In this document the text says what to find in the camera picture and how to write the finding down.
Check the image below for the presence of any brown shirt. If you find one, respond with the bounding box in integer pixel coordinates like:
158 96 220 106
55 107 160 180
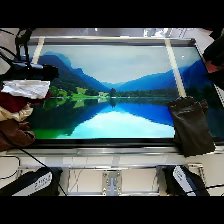
167 95 217 158

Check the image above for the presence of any white garment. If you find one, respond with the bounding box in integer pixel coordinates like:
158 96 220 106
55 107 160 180
1 79 52 100

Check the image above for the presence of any cream garment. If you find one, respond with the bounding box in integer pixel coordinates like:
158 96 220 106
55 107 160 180
0 104 35 123

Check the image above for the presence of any red-brown garment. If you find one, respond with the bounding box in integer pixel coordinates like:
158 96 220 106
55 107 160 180
0 118 37 152

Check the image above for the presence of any dark red garment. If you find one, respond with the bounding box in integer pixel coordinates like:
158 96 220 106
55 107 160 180
0 90 53 114

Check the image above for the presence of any silver frame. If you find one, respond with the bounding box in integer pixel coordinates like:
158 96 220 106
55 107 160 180
0 35 224 197

